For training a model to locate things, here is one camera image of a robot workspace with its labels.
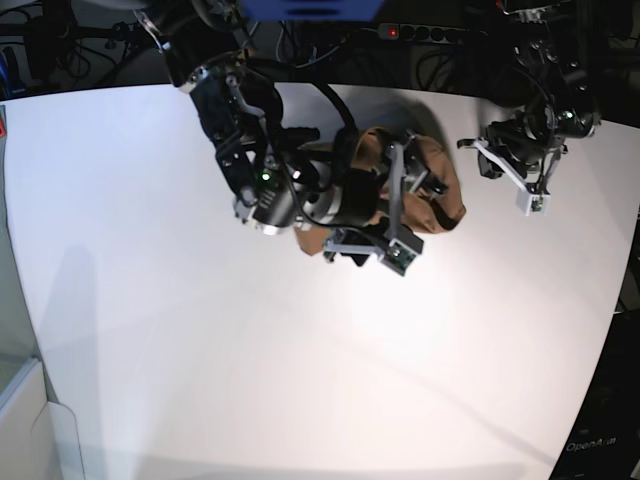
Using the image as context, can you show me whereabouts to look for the black tripod stand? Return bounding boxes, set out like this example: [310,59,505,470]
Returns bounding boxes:
[1,1,169,100]

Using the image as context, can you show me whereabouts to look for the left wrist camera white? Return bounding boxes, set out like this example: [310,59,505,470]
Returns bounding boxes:
[516,183,551,216]

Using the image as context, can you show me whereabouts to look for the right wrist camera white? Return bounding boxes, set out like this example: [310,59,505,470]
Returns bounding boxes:
[380,230,424,276]

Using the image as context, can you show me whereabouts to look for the brown T-shirt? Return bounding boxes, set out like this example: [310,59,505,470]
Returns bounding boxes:
[292,127,467,259]

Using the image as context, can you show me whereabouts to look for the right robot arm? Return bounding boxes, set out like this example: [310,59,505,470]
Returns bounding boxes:
[135,1,461,274]

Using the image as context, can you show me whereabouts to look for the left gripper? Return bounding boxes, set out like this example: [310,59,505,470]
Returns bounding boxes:
[457,122,568,191]

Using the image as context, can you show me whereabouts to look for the black power strip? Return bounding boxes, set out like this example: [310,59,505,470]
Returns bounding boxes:
[361,23,488,47]

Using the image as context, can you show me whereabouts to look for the black OpenArm base box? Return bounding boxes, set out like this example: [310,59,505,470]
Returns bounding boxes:
[550,278,639,479]

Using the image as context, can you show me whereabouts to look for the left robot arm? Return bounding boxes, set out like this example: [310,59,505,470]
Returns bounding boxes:
[457,1,600,194]

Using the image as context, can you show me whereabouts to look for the white bin at left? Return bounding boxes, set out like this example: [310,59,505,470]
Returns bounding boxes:
[1,358,85,479]

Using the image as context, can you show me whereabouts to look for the blue overhead mount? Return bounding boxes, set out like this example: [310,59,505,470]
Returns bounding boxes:
[240,0,384,22]

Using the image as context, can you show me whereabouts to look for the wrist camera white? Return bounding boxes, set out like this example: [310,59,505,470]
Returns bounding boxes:
[380,230,424,276]
[516,183,551,216]

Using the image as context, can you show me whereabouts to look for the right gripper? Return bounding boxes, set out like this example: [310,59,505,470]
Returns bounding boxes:
[322,140,423,265]

